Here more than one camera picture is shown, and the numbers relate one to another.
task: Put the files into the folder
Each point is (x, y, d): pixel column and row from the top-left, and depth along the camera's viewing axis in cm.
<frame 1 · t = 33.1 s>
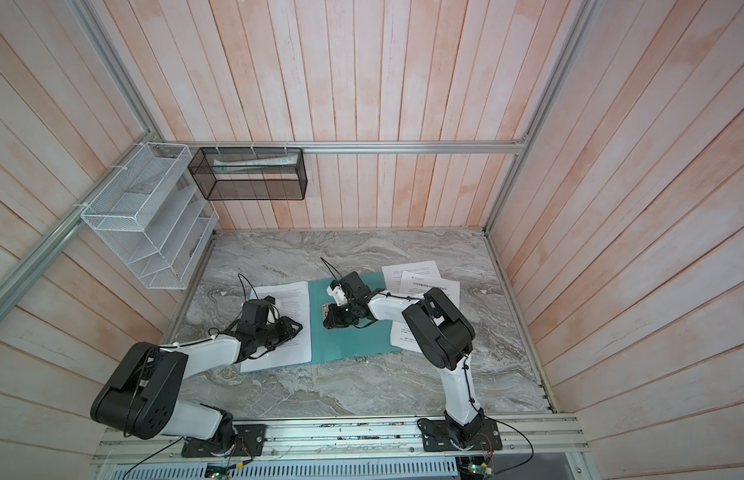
left hand: (300, 333, 91), fingers open
right hand: (323, 323, 93), fingers closed
green file folder: (350, 341, 89), point 4 cm above the table
printed paper sheet front: (294, 303, 103), on the table

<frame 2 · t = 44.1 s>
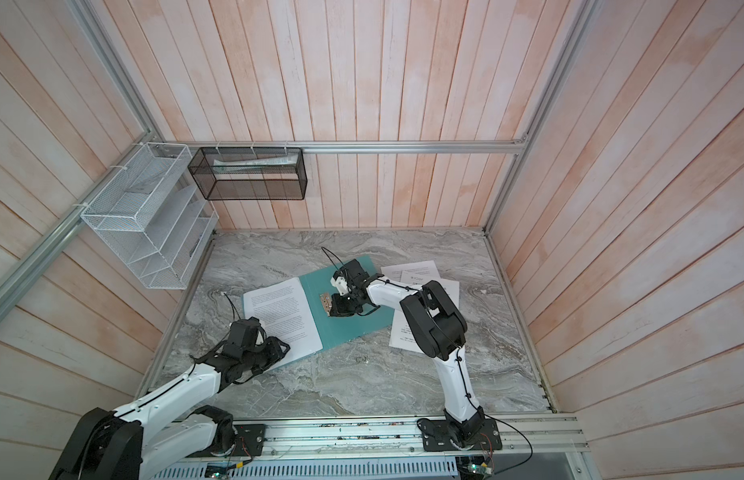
left hand: (286, 355, 87), fingers open
right hand: (330, 312, 96), fingers closed
green file folder: (334, 331, 94), on the table
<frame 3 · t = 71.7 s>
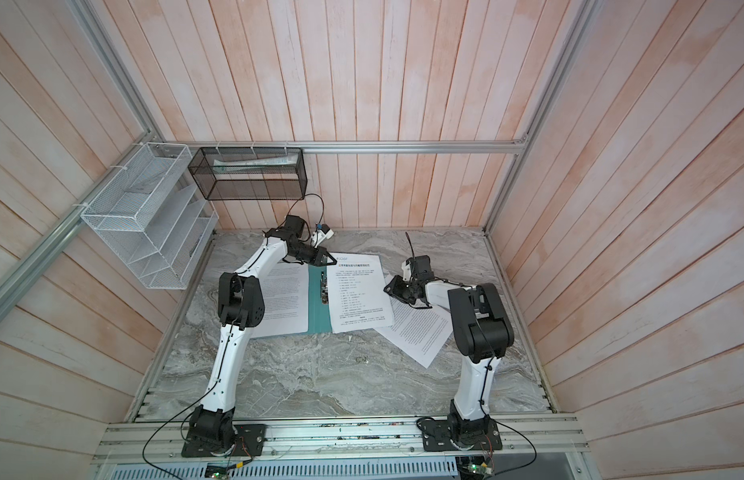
left hand: (334, 264, 103), fingers closed
right hand: (387, 288, 101), fingers open
green file folder: (319, 321, 97), on the table
printed paper sheet middle: (359, 293, 103), on the table
metal folder clip: (324, 288, 103), point 2 cm above the table
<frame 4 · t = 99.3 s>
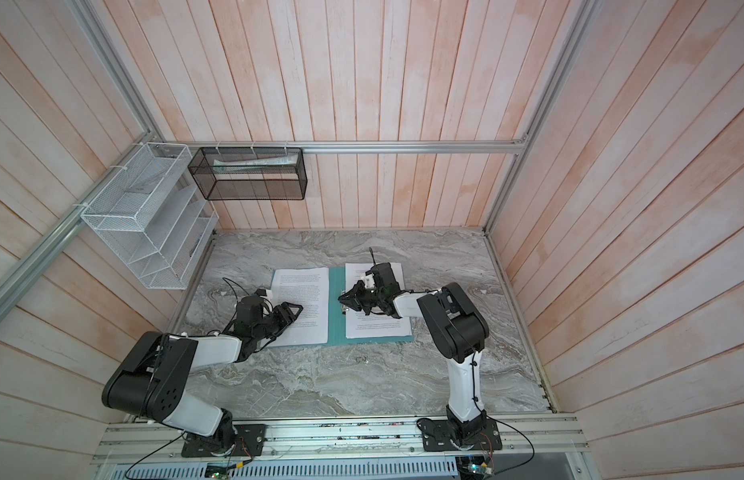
left hand: (299, 315, 93), fingers open
right hand: (337, 298, 94), fingers closed
green file folder: (336, 316, 98), on the table
printed paper sheet front: (309, 288, 106), on the table
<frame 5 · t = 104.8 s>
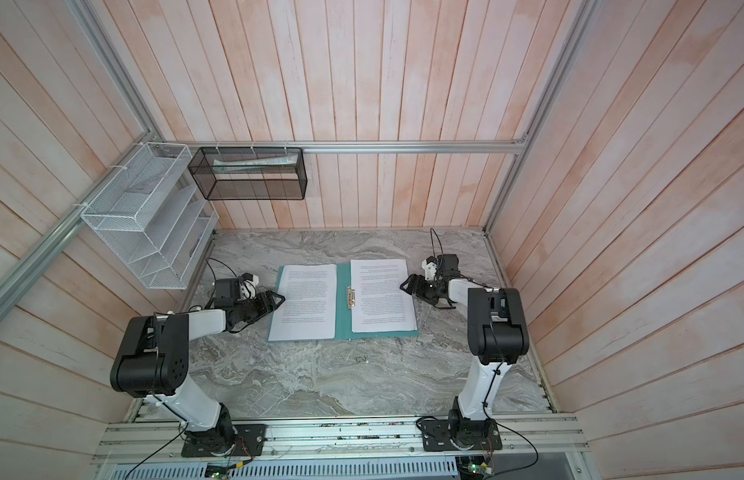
left hand: (279, 305, 96), fingers open
right hand: (409, 288, 101), fingers open
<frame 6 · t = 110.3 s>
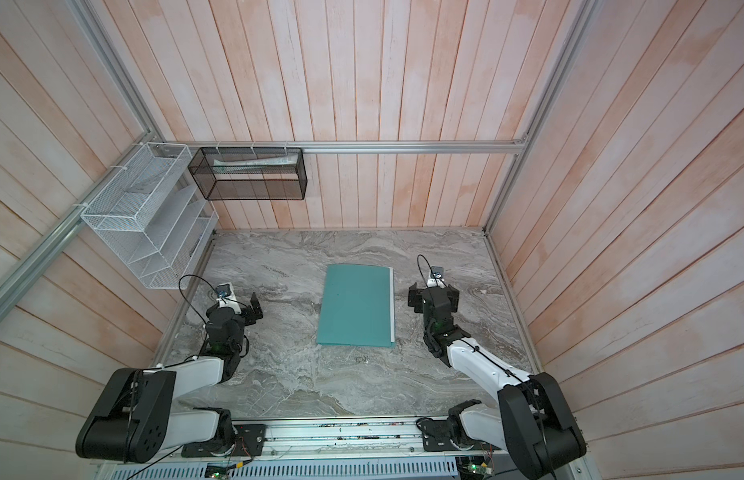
left hand: (240, 300, 89), fingers open
right hand: (430, 283, 88), fingers open
green file folder: (355, 308, 103), on the table
